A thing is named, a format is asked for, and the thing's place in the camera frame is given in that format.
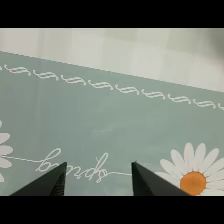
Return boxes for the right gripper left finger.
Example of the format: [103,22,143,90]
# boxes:
[10,161,68,197]

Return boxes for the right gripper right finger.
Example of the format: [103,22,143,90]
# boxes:
[131,161,191,197]

